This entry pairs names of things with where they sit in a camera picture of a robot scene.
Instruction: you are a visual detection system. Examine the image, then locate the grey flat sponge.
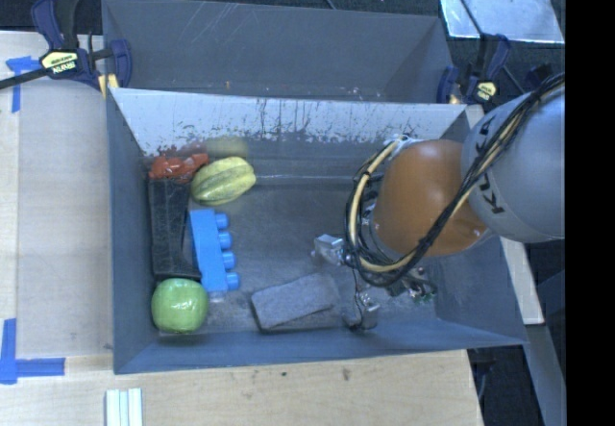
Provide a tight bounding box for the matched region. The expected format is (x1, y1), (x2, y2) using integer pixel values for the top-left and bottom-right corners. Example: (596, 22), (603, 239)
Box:
(250, 272), (343, 334)

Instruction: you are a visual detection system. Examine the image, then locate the grey metal bin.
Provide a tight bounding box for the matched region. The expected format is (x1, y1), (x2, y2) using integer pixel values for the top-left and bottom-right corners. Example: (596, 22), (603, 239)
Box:
(100, 0), (530, 376)

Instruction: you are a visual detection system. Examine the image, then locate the blue toy building brick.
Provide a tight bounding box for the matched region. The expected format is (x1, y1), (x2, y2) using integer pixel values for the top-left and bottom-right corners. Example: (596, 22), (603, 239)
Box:
(187, 208), (241, 298)

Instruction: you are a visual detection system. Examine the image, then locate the yellow-green toy starfruit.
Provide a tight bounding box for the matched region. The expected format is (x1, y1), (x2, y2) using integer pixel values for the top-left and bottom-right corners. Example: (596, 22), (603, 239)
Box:
(190, 155), (258, 204)

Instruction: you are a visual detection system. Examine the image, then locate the green toy apple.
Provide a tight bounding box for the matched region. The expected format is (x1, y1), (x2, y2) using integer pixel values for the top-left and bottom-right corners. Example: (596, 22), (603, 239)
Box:
(150, 277), (210, 335)

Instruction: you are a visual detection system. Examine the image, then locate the dark green flat block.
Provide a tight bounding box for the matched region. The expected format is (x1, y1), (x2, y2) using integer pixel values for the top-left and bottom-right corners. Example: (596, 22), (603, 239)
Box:
(146, 177), (202, 282)

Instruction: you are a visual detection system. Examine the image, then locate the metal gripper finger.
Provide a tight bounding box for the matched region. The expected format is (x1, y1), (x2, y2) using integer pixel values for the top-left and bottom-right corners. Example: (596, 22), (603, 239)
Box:
(341, 290), (381, 332)
(310, 233), (347, 267)

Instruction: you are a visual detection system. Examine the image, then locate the red crumpled toy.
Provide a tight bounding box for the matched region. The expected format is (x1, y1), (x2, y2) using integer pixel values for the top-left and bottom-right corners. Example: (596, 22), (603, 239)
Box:
(147, 152), (210, 184)

